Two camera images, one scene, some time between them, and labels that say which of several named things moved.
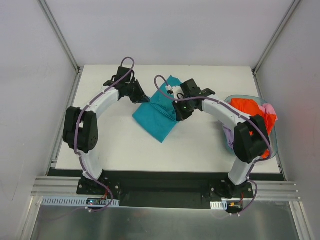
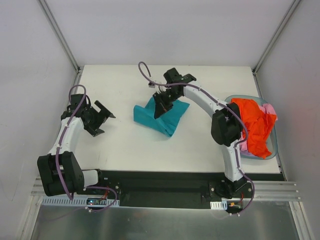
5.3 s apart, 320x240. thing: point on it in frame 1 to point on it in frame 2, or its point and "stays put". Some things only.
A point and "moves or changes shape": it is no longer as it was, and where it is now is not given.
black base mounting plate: x=163 y=189 stays put
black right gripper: x=180 y=112 to x=162 y=102
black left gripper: x=136 y=92 to x=99 y=120
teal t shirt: x=158 y=115 moves or changes shape
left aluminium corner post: x=55 y=30 stays put
